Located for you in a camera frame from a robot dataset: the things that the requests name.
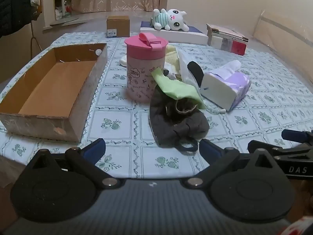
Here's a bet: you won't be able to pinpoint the small brown cardboard box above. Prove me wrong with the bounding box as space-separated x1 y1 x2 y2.
106 16 130 39

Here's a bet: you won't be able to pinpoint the pink lidded cup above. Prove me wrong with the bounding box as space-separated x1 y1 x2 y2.
124 32 169 103

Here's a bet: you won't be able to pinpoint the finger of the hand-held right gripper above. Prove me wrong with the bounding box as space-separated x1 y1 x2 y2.
281 129 313 144
247 140 285 155

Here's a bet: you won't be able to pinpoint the red white patterned cloth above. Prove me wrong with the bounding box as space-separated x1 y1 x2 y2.
285 216 313 235

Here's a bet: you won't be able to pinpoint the floral tablecloth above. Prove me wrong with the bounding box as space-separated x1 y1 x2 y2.
0 31 313 180

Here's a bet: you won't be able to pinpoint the purple tissue pack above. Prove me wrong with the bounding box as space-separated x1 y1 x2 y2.
200 60 251 112

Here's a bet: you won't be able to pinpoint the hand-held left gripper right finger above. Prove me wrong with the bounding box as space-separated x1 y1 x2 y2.
181 139 285 189

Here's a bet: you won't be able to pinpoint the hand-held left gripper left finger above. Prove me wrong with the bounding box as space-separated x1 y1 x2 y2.
29 138 120 189

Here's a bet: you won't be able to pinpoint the dark grey cloth bag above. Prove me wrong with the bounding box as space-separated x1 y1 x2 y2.
149 88 211 155

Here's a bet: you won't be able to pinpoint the mustard garment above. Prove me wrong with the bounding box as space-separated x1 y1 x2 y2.
32 2 43 21

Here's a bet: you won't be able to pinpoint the yellow towel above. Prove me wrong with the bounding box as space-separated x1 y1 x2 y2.
164 44 183 75

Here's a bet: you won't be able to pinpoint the coat rack pole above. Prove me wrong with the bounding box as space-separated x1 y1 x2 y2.
30 20 41 52

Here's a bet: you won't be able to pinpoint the clear plastic bag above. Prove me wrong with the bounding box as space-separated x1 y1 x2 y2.
176 50 204 91

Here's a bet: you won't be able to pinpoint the black jacket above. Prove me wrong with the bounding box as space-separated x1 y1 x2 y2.
0 0 33 38

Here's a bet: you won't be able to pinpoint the white cat plush toy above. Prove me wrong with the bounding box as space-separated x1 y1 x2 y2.
152 8 190 32

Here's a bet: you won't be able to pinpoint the flat white blue-topped box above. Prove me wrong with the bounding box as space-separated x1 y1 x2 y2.
140 21 209 46

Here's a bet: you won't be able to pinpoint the black cloth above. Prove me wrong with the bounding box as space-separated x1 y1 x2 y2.
187 61 204 87

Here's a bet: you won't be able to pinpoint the green drawstring pouch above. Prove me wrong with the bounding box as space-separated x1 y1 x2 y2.
150 69 227 115

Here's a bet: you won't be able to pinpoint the flat cardboard sheets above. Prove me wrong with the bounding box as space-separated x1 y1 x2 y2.
49 15 86 27

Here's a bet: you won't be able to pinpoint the stack of books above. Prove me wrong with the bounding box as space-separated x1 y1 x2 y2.
206 24 249 56

